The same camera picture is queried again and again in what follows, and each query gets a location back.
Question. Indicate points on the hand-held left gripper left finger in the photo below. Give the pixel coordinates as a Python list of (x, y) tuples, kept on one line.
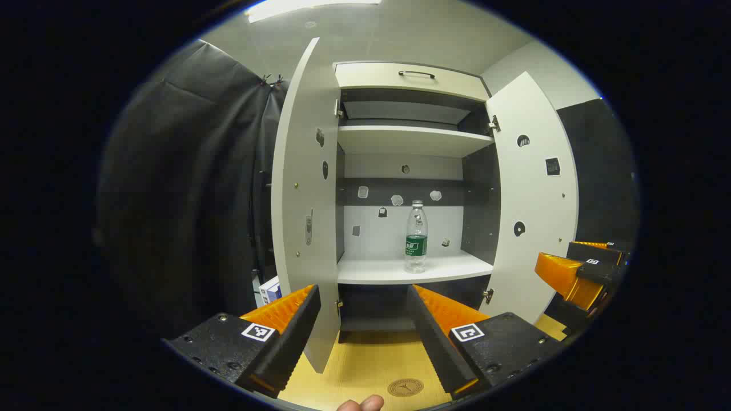
[(297, 331)]

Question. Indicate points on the white and blue box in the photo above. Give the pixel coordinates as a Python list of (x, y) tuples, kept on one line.
[(269, 291)]

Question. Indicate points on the white cabinet drawer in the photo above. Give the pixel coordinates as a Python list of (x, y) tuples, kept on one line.
[(371, 77)]

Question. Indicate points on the black backdrop cloth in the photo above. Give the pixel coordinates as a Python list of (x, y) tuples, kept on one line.
[(599, 171), (188, 188)]

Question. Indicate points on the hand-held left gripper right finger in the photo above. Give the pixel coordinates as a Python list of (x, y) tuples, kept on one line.
[(431, 337)]

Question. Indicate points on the clear plastic bottle green label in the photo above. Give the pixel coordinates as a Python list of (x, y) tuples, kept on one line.
[(416, 245)]

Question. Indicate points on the white and grey cabinet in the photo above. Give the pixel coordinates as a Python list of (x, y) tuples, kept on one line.
[(411, 140)]

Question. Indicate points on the white cabinet door headphone sticker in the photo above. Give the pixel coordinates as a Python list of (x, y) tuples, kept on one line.
[(537, 200)]

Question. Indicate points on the white cabinet door camera sticker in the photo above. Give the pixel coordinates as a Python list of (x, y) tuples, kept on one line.
[(302, 171)]

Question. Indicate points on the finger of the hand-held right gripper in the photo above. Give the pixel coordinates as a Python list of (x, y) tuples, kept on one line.
[(599, 271), (599, 252)]

